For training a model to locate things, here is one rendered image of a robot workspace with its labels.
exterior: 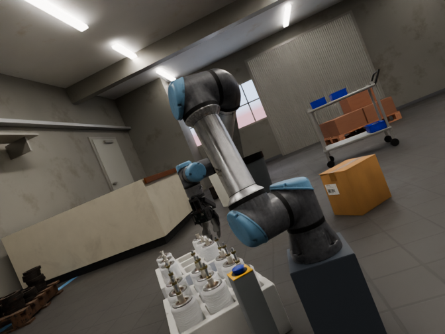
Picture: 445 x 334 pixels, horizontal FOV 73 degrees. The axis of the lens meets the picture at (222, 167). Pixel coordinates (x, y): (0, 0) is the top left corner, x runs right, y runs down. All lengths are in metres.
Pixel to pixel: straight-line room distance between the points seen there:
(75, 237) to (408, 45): 8.99
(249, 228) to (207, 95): 0.40
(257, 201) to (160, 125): 7.82
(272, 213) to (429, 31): 9.56
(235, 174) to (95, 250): 3.23
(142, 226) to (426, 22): 8.87
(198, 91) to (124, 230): 2.93
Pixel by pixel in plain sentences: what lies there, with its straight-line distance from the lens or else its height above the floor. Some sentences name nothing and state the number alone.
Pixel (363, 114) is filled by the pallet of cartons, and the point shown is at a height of 0.35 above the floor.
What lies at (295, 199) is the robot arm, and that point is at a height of 0.48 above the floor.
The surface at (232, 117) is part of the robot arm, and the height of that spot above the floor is 0.78.
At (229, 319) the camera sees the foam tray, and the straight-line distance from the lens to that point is 1.13.
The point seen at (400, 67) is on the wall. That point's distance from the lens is 9.73.
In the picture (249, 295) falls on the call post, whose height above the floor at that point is 0.25.
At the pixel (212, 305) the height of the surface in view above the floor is 0.20.
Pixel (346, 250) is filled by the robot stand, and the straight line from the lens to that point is 0.91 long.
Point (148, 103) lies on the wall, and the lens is 8.72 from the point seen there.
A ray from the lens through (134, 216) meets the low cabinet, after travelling 3.57.
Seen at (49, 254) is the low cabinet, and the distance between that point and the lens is 4.29.
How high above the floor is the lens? 0.67
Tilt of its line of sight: 2 degrees down
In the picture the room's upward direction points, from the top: 23 degrees counter-clockwise
